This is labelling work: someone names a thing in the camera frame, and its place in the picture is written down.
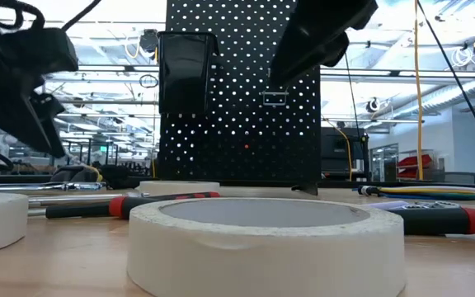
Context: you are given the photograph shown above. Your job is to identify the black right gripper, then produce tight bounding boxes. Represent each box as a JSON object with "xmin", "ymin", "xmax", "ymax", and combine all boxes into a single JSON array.
[{"xmin": 270, "ymin": 0, "xmax": 379, "ymax": 87}]

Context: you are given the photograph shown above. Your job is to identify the red black screwdriver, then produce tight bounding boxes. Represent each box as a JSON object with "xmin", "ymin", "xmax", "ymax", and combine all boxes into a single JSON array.
[
  {"xmin": 26, "ymin": 191, "xmax": 221, "ymax": 209},
  {"xmin": 385, "ymin": 205, "xmax": 475, "ymax": 237},
  {"xmin": 26, "ymin": 195, "xmax": 129, "ymax": 220}
]

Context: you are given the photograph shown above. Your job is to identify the metal double prong hook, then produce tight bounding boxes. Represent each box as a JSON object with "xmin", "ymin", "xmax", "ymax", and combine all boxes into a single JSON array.
[{"xmin": 261, "ymin": 68, "xmax": 290, "ymax": 106}]

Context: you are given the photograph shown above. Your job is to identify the black grey work glove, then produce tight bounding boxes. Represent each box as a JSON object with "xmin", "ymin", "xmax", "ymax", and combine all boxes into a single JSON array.
[{"xmin": 49, "ymin": 163, "xmax": 142, "ymax": 186}]

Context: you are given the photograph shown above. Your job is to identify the black monitor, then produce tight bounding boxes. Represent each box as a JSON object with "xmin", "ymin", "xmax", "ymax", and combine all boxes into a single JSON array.
[{"xmin": 320, "ymin": 126, "xmax": 367, "ymax": 174}]

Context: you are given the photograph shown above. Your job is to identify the black perforated pegboard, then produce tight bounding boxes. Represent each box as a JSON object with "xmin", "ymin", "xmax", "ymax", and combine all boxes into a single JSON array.
[{"xmin": 157, "ymin": 0, "xmax": 322, "ymax": 196}]

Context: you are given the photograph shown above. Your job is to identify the glass door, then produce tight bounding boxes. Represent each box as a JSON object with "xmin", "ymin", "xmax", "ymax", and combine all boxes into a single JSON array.
[{"xmin": 370, "ymin": 143, "xmax": 400, "ymax": 182}]

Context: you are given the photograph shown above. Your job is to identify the thin black strut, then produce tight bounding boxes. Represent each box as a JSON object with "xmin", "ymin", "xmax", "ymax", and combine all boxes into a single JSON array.
[{"xmin": 416, "ymin": 0, "xmax": 475, "ymax": 172}]

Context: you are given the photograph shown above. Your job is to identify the black plastic bin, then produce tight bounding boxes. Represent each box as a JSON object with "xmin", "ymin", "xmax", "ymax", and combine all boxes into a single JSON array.
[{"xmin": 158, "ymin": 31, "xmax": 221, "ymax": 116}]

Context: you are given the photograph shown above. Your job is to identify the red storage bins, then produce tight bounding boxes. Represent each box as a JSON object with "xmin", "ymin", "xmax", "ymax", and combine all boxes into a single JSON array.
[{"xmin": 397, "ymin": 153, "xmax": 434, "ymax": 180}]

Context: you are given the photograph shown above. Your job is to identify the grey chair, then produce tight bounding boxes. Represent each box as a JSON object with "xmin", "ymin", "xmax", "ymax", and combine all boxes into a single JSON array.
[{"xmin": 443, "ymin": 171, "xmax": 475, "ymax": 186}]

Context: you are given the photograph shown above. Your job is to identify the black left camera cable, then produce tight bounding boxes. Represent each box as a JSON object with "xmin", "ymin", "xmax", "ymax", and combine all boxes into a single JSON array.
[{"xmin": 0, "ymin": 0, "xmax": 102, "ymax": 34}]

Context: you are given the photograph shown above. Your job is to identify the yellow cord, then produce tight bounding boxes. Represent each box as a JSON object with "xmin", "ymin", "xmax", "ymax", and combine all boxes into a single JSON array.
[{"xmin": 412, "ymin": 0, "xmax": 426, "ymax": 182}]

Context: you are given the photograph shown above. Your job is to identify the yellow hanging cable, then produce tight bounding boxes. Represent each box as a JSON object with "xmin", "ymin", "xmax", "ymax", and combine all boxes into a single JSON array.
[{"xmin": 331, "ymin": 122, "xmax": 354, "ymax": 182}]

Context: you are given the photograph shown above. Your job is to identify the black hanging cable ring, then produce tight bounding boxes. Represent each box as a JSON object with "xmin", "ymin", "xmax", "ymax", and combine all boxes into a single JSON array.
[{"xmin": 139, "ymin": 73, "xmax": 159, "ymax": 89}]

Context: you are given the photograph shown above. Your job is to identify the white coiled cable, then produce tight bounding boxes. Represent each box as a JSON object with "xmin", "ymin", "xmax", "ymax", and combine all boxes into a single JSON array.
[{"xmin": 450, "ymin": 45, "xmax": 474, "ymax": 70}]

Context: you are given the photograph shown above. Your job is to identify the coloured wire bundle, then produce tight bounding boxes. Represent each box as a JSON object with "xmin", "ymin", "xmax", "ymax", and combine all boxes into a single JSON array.
[{"xmin": 356, "ymin": 185, "xmax": 475, "ymax": 202}]

